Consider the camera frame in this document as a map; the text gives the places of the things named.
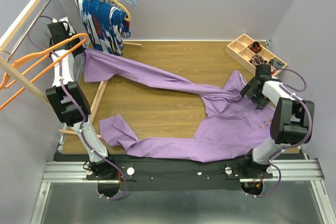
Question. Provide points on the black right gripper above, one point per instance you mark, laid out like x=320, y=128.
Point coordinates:
x=260, y=103

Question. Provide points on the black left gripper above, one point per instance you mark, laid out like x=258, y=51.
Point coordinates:
x=79, y=50

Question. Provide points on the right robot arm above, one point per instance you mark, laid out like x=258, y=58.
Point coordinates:
x=291, y=125

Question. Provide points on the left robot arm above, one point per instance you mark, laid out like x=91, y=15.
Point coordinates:
x=69, y=102

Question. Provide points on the patterned rolled item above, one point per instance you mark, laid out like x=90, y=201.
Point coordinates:
x=257, y=60

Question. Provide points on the blue white patterned garment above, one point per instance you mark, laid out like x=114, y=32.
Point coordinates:
x=105, y=25

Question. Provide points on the wooden compartment tray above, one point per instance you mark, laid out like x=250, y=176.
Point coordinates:
x=249, y=53

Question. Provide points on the metal hanging rod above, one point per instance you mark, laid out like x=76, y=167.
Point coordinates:
x=19, y=21

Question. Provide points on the grey rolled item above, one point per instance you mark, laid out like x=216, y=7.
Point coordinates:
x=277, y=64

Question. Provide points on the red black rolled item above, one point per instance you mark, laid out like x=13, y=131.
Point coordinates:
x=255, y=47

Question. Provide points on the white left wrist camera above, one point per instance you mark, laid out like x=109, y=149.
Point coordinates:
x=69, y=29

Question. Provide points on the black mounting base plate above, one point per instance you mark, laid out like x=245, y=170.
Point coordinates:
x=150, y=174

